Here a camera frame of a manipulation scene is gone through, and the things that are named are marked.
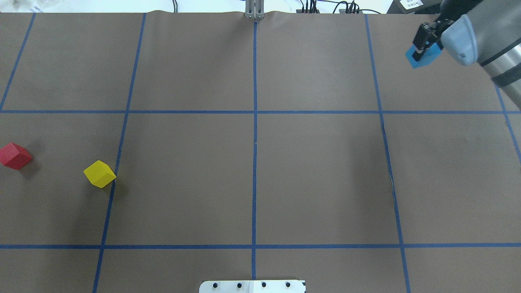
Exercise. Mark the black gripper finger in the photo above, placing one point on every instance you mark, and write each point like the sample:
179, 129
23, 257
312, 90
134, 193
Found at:
425, 35

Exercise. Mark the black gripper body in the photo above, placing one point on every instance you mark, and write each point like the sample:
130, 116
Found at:
423, 38

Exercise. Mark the blue foam cube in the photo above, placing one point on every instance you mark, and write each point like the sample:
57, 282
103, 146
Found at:
429, 56

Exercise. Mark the red foam cube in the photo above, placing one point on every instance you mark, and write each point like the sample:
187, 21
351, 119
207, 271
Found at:
14, 156

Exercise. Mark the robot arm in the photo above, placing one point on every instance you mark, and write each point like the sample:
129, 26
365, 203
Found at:
487, 32

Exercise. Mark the yellow foam cube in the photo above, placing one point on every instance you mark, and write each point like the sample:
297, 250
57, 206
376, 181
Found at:
99, 174

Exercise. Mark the aluminium frame post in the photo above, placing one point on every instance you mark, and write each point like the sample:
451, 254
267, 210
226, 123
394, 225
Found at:
254, 9

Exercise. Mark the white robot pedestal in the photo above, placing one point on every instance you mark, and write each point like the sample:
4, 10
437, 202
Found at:
253, 286

